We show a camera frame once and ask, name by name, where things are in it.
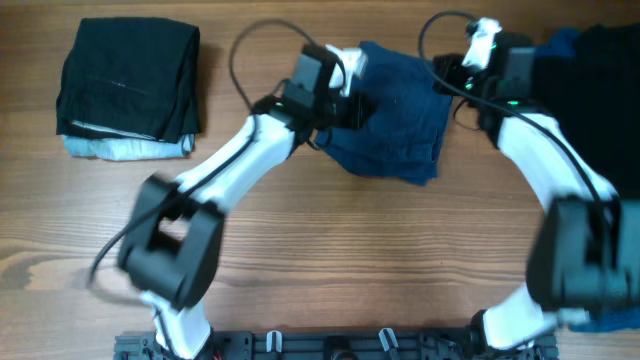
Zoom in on blue garment under pile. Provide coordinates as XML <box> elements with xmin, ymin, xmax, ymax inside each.
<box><xmin>537</xmin><ymin>27</ymin><xmax>640</xmax><ymax>333</ymax></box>

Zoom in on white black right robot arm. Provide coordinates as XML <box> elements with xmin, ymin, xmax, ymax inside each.
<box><xmin>431</xmin><ymin>15</ymin><xmax>639</xmax><ymax>357</ymax></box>

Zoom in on navy blue shorts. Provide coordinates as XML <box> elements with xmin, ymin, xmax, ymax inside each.
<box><xmin>314</xmin><ymin>41</ymin><xmax>452</xmax><ymax>186</ymax></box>

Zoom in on folded dark green trousers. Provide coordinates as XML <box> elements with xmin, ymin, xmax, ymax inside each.
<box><xmin>56</xmin><ymin>17</ymin><xmax>201</xmax><ymax>143</ymax></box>

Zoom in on black garment pile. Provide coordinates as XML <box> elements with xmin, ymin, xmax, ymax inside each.
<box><xmin>532</xmin><ymin>24</ymin><xmax>639</xmax><ymax>199</ymax></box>

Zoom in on folded light grey garment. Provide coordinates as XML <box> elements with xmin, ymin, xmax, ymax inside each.
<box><xmin>62</xmin><ymin>134</ymin><xmax>195</xmax><ymax>161</ymax></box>

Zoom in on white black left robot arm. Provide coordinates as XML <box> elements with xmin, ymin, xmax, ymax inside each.
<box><xmin>114</xmin><ymin>44</ymin><xmax>368</xmax><ymax>359</ymax></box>

